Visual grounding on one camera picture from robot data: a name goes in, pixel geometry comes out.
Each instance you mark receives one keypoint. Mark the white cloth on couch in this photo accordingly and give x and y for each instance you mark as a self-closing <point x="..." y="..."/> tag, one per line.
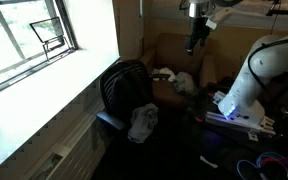
<point x="163" y="74"/>

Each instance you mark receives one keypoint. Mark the grey cloth on couch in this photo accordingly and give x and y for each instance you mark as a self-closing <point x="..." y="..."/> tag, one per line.
<point x="184" y="83"/>

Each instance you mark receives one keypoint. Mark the black mesh office chair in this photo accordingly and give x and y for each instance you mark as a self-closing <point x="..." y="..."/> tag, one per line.
<point x="121" y="128"/>

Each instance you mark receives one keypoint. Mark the brown couch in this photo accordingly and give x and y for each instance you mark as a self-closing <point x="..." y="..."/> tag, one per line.
<point x="169" y="53"/>

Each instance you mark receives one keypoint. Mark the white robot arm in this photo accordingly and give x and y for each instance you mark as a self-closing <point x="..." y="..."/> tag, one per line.
<point x="267" y="58"/>

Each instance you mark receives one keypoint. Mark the white tag on floor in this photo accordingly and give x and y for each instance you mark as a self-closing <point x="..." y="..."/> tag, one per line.
<point x="208" y="162"/>

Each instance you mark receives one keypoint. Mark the white radiator cover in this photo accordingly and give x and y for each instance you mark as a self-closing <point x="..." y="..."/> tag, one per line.
<point x="67" y="146"/>

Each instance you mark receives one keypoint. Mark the aluminium robot base mount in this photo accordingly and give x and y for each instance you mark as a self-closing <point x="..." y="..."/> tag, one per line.
<point x="255" y="124"/>

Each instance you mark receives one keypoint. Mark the black metal frame stand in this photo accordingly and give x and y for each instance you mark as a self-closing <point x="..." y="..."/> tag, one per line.
<point x="51" y="35"/>

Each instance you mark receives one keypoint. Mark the grey and black bag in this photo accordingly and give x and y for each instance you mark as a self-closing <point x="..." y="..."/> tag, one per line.
<point x="124" y="87"/>

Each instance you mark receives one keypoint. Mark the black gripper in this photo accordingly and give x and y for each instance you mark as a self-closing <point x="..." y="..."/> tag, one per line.
<point x="199" y="33"/>

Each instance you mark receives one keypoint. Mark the striped blue white shirt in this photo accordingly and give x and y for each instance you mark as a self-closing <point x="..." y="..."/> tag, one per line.
<point x="143" y="121"/>

